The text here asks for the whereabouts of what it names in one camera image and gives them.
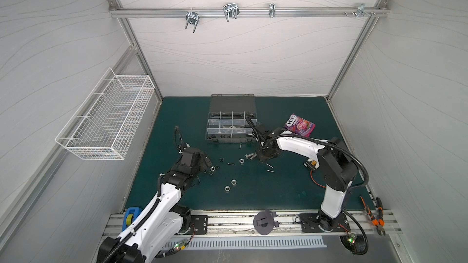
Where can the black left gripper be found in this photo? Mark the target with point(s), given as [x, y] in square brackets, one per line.
[202, 164]

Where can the metal u-bolt clamp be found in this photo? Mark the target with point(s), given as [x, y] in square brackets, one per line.
[231, 10]
[192, 19]

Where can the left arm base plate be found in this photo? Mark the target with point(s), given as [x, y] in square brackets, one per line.
[194, 224]

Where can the blue tape dispenser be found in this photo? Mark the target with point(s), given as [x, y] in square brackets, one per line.
[130, 215]

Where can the aluminium crossbar rail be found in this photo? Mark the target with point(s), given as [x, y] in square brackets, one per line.
[245, 12]

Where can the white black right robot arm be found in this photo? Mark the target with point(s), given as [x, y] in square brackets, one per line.
[342, 171]

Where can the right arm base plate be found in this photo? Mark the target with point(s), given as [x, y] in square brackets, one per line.
[311, 223]

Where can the metal bracket with screws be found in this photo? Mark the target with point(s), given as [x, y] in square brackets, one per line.
[360, 12]

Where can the metal bracket clip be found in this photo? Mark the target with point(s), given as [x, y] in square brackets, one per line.
[272, 10]

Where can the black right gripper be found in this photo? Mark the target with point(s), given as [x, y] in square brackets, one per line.
[261, 140]

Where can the grey plastic organizer box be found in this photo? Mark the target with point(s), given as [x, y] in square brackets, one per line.
[227, 118]

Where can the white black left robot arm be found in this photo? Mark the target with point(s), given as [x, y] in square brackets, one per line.
[162, 218]

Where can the black round cap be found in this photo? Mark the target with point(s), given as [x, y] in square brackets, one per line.
[264, 222]

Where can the white wire basket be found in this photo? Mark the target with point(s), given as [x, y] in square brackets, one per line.
[104, 126]

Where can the orange handled pliers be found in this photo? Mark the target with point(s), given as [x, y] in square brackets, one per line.
[378, 220]

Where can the purple Fox's candy bag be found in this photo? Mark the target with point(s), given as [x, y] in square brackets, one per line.
[299, 126]

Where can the white slotted cable duct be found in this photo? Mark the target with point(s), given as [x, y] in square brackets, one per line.
[256, 243]

